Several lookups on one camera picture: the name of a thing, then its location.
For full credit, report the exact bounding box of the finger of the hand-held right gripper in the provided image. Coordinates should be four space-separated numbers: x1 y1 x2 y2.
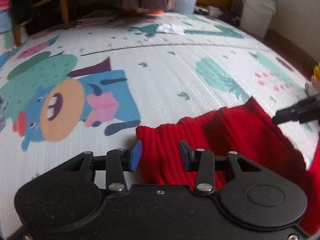
272 97 320 126

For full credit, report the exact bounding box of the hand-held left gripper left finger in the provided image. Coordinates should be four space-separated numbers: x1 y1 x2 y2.
60 140 142 193

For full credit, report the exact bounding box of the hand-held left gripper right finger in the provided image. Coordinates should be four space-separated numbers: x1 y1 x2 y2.
179 140 261 193

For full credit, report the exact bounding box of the red knitted sweater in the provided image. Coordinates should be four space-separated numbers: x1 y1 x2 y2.
136 97 320 236

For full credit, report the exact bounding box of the stack of small folded clothes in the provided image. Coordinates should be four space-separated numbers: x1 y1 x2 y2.
304 65 320 97

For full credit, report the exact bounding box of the cartoon printed play mat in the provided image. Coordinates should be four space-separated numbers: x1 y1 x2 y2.
0 11 318 234

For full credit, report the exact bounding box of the white bucket with teal rim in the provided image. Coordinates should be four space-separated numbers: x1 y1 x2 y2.
240 0 280 39

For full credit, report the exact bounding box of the dark cloth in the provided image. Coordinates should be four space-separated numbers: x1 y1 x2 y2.
196 5 241 23

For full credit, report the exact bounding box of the crumpled white paper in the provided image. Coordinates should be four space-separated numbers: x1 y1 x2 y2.
155 22 187 36

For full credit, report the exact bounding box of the stack of magazines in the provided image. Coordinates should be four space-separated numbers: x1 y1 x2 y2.
74 10 118 28

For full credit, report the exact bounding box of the wooden chair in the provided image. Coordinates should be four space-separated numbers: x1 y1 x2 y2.
31 0 70 27

